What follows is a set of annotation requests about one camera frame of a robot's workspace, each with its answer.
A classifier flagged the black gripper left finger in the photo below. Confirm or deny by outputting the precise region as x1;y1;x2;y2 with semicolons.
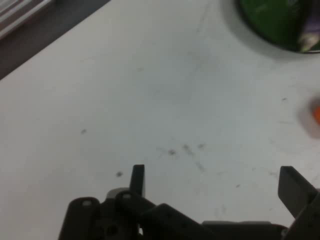
58;164;216;240

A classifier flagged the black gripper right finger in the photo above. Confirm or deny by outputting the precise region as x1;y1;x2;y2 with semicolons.
277;165;320;240

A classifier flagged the purple toy eggplant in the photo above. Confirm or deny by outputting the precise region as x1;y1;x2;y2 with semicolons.
297;0;320;53

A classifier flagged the orange and white object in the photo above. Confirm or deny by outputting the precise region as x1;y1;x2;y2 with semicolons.
297;96;320;140

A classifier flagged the green enamel plate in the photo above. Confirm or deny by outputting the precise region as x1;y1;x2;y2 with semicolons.
234;0;320;55

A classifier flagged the grey slatted panel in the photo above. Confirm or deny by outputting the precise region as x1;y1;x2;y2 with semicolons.
0;0;55;41

